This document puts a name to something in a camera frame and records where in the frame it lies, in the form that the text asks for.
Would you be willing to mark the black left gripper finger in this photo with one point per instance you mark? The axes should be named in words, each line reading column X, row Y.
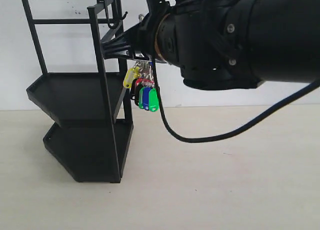
column 127, row 54

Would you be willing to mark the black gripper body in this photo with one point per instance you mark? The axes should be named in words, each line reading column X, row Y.
column 164, row 33

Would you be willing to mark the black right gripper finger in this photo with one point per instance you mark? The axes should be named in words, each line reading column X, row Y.
column 118, row 38

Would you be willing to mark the bunch of colourful key tags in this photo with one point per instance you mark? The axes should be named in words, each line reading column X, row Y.
column 139, row 80

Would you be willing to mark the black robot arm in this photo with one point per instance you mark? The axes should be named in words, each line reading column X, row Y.
column 227, row 44

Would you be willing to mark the black S hook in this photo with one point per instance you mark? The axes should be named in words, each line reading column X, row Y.
column 117, row 15

